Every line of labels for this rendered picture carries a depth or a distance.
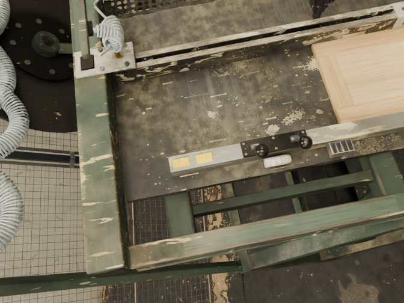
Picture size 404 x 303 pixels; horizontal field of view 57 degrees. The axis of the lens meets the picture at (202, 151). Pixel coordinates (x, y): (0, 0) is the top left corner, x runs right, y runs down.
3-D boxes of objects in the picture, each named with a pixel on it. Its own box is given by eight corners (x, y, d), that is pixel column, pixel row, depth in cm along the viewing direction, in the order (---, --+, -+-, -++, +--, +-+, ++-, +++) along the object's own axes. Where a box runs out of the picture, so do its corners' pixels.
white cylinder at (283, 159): (264, 169, 114) (290, 164, 114) (266, 166, 111) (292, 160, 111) (262, 160, 115) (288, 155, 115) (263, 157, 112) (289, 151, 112)
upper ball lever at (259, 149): (261, 151, 113) (271, 157, 99) (249, 153, 113) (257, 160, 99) (259, 139, 112) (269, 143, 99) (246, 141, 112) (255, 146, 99)
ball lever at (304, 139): (300, 143, 113) (315, 148, 99) (288, 145, 113) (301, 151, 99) (298, 131, 112) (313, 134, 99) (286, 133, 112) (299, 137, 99)
